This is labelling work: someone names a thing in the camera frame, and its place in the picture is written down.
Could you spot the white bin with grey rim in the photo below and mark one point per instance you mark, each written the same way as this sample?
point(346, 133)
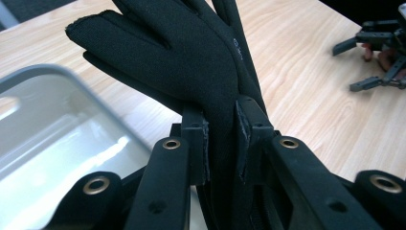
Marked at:
point(48, 143)

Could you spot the black glove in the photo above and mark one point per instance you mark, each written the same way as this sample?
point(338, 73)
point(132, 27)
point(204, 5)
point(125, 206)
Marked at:
point(178, 48)

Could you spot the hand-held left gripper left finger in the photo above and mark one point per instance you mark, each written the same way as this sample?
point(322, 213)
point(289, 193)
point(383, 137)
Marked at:
point(166, 179)

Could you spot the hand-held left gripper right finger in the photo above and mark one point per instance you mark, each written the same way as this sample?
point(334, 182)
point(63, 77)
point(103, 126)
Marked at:
point(303, 185)

